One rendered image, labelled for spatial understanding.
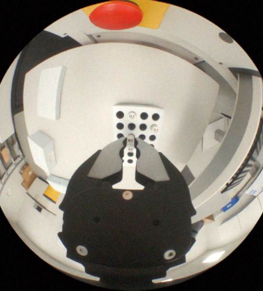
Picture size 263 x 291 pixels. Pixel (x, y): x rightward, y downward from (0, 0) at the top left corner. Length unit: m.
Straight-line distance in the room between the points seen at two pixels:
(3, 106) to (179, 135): 0.63
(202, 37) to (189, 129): 0.20
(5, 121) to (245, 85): 0.69
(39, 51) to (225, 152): 0.79
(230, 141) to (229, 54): 0.15
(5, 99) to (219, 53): 0.62
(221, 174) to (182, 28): 0.25
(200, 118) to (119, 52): 0.23
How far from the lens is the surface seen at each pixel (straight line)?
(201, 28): 0.17
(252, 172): 1.33
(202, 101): 0.23
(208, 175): 0.21
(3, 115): 0.50
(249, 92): 0.21
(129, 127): 0.15
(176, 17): 0.16
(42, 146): 0.29
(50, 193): 2.49
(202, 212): 0.29
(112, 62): 0.19
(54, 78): 0.24
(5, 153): 3.64
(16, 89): 0.56
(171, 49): 0.26
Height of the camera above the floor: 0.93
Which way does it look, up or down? 59 degrees down
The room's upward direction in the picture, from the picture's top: 180 degrees counter-clockwise
